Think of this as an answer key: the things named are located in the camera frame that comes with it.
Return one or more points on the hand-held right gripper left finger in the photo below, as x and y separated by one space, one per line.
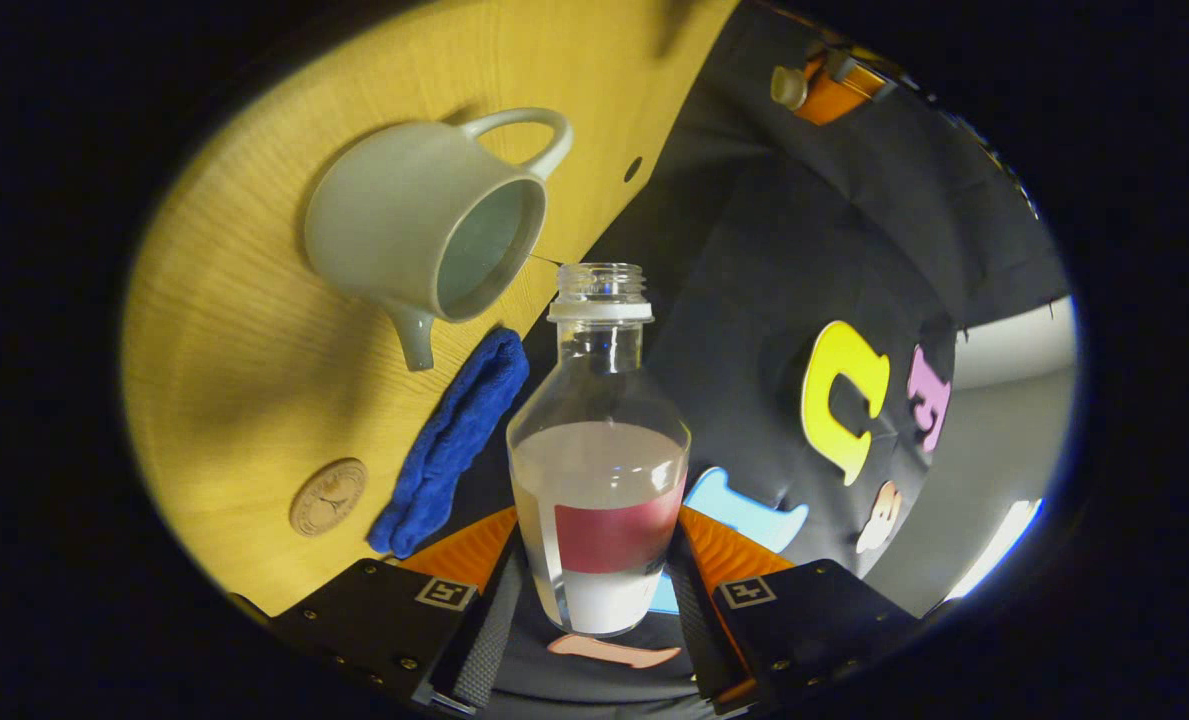
489 640

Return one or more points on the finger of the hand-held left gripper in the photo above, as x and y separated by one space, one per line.
869 78
829 100

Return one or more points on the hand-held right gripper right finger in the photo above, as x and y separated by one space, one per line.
692 620

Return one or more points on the clear plastic water bottle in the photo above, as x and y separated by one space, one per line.
599 480

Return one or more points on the round wooden coaster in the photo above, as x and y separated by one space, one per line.
328 497

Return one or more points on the blue towel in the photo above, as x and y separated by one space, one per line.
454 440

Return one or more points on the ceiling light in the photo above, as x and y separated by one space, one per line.
994 550

